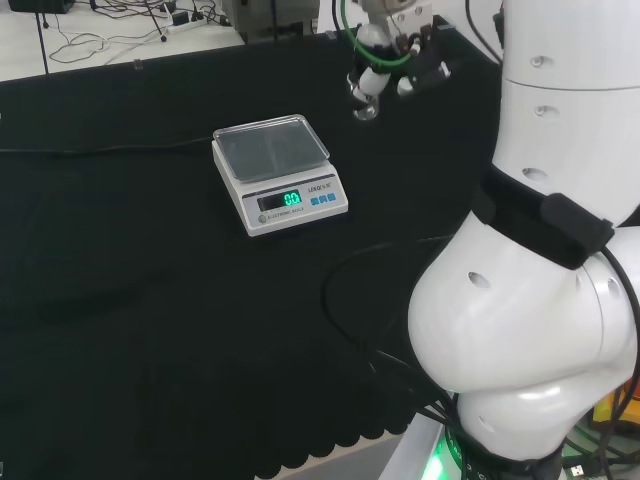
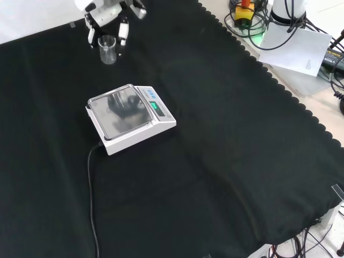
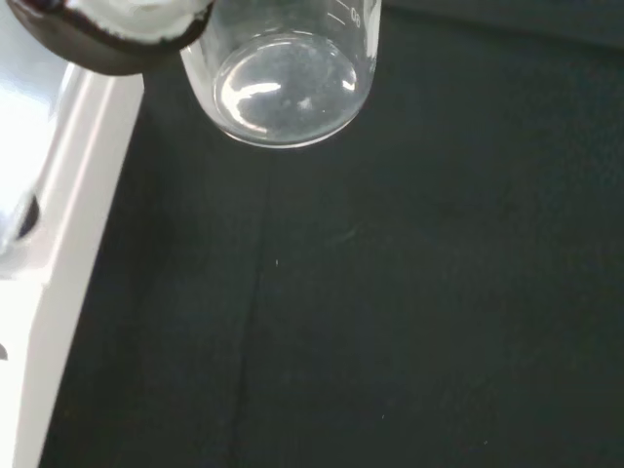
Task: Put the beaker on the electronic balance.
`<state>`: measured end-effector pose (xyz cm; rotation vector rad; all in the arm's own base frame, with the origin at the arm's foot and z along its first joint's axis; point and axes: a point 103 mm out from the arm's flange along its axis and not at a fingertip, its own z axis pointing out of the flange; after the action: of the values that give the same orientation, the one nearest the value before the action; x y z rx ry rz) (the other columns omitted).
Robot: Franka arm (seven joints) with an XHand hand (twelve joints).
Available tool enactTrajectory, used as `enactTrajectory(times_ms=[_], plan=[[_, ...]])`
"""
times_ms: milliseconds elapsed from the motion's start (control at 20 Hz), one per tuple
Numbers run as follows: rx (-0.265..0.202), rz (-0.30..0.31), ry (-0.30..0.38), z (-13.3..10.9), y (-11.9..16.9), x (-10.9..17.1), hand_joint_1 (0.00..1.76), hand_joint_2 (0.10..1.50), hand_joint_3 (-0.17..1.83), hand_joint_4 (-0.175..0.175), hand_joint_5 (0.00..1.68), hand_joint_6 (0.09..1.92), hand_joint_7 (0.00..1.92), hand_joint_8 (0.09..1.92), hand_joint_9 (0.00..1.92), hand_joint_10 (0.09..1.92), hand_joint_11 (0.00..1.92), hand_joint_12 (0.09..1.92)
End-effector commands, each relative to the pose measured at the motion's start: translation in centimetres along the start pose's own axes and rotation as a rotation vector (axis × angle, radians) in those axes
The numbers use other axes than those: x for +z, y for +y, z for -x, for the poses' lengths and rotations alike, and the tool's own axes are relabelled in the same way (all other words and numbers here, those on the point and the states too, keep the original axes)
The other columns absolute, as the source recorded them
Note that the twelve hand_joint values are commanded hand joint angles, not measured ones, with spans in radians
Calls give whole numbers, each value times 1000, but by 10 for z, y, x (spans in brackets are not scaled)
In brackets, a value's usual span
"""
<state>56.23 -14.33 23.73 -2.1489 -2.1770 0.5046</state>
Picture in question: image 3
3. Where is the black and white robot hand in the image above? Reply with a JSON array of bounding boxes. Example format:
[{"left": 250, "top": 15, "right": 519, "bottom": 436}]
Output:
[{"left": 8, "top": 0, "right": 216, "bottom": 78}]

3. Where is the white electronic balance steel pan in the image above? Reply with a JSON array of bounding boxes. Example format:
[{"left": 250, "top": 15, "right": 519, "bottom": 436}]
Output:
[{"left": 0, "top": 0, "right": 147, "bottom": 468}]

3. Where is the black bench cloth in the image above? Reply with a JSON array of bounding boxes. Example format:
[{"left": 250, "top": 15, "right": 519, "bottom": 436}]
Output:
[{"left": 38, "top": 0, "right": 624, "bottom": 468}]

